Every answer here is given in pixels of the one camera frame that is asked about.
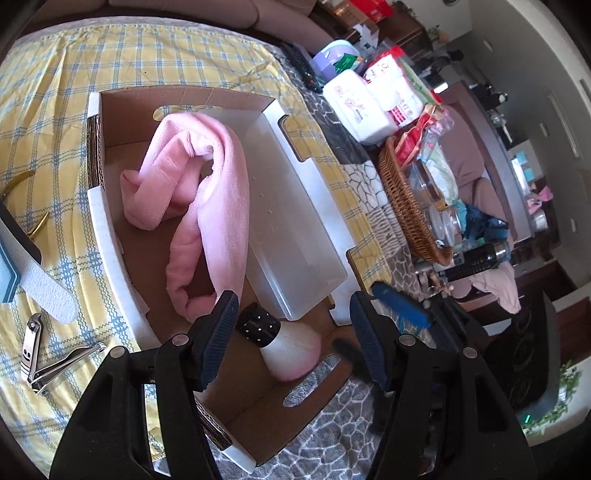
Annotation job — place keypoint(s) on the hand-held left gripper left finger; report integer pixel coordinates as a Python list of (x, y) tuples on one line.
[(221, 323)]

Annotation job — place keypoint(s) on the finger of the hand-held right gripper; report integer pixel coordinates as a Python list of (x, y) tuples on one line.
[(401, 307)]

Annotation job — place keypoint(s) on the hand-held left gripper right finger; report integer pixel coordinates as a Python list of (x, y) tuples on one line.
[(369, 341)]

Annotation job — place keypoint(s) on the pink towel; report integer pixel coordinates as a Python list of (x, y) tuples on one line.
[(221, 184)]

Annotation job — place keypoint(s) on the silver nail clipper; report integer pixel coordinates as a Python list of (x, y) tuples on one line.
[(69, 364)]

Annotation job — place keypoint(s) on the cardboard box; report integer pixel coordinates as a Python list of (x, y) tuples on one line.
[(134, 152)]

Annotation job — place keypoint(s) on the green potted plant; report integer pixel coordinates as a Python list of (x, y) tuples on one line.
[(561, 392)]

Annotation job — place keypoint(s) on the beige pink cloth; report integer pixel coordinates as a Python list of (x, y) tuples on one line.
[(505, 286)]

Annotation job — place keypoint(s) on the wicker basket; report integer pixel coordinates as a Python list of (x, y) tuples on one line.
[(401, 198)]

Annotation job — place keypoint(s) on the grey stone-pattern table cover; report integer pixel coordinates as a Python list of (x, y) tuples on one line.
[(323, 443)]

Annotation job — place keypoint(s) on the blue cloth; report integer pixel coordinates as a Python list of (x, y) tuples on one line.
[(485, 224)]

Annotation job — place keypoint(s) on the clear plastic container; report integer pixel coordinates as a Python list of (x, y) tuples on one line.
[(295, 221)]

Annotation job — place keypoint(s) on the brown armchair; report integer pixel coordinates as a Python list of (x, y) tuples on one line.
[(466, 152)]

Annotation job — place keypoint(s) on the red snack packets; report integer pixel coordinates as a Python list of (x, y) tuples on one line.
[(415, 134)]

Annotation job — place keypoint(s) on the white nail file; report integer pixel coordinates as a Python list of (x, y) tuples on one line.
[(51, 290)]

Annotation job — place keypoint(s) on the white wet wipes pack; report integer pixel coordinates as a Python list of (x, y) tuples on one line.
[(355, 106)]

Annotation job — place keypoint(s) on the blue buffer block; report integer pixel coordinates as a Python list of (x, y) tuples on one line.
[(7, 277)]

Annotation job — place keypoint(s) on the white red-print tissue pack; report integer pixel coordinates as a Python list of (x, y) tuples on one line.
[(392, 78)]

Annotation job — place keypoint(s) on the gold cuticle nipper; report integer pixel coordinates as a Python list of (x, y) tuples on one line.
[(18, 179)]

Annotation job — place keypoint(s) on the black remote control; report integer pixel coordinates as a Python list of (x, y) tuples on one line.
[(300, 62)]

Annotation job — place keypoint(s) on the purple lidded container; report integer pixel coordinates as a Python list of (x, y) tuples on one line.
[(332, 50)]

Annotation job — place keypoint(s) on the yellow plaid tablecloth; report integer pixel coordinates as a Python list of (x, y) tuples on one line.
[(161, 60)]

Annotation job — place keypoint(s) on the dark wooden cabinet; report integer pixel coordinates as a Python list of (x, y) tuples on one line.
[(408, 32)]

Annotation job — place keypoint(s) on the red box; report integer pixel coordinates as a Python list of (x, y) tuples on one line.
[(369, 9)]

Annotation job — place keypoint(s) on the brown sofa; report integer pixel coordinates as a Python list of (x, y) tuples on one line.
[(277, 14)]

